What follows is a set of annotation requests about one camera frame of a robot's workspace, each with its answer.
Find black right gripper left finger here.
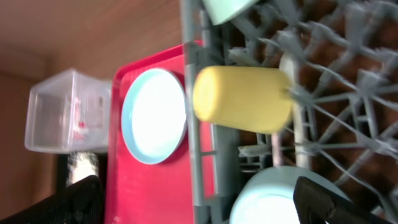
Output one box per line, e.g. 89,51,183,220
1,175,102,224

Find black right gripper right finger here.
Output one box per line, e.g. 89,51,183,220
294,176,391,224

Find light blue bowl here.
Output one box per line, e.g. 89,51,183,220
229,166,348,224

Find light blue plate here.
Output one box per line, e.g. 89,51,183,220
121,68,187,165

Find yellow plastic cup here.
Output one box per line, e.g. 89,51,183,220
192,66,293,134

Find white plastic spoon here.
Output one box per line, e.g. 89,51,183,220
279,52,312,169

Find green bowl with food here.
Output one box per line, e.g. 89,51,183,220
203,0,259,25

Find grey dishwasher rack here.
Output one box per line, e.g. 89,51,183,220
180,1,397,222

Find red plastic tray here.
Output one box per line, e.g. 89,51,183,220
104,39,215,224

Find clear plastic bin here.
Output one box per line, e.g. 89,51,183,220
24,69,111,154

